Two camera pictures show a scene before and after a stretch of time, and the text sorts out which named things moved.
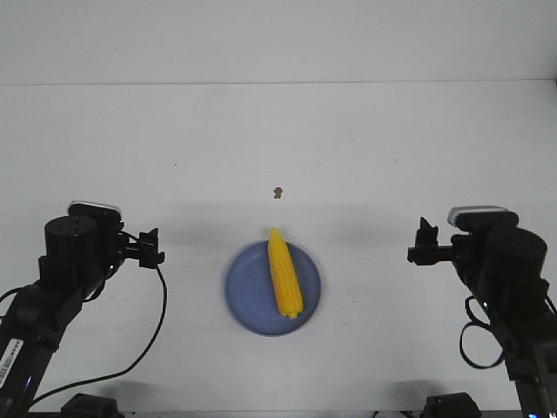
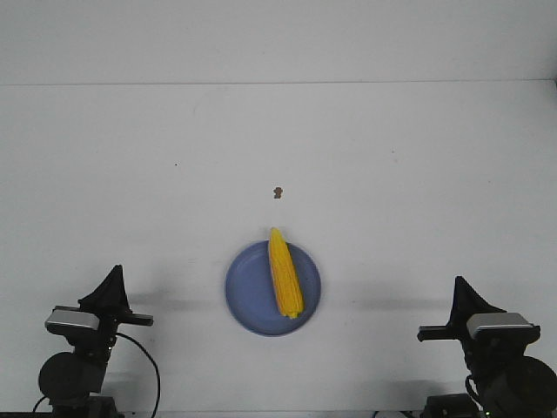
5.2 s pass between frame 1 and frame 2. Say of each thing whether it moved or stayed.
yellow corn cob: stayed
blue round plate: stayed
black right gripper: moved
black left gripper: moved
